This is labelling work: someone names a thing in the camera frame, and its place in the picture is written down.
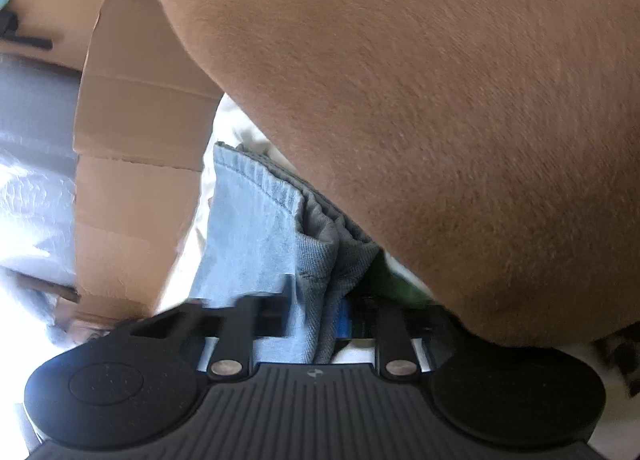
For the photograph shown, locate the light blue denim jeans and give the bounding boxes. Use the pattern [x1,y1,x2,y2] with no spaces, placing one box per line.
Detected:
[190,142,380,364]

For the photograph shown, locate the flattened brown cardboard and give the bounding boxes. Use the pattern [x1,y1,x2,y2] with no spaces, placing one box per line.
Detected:
[70,0,221,330]

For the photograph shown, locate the cream bear print bedsheet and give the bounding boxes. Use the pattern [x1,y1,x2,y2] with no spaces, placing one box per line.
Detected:
[157,96,639,459]

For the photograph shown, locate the tall brown cardboard box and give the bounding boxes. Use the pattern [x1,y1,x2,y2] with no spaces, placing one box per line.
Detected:
[1,0,104,71]

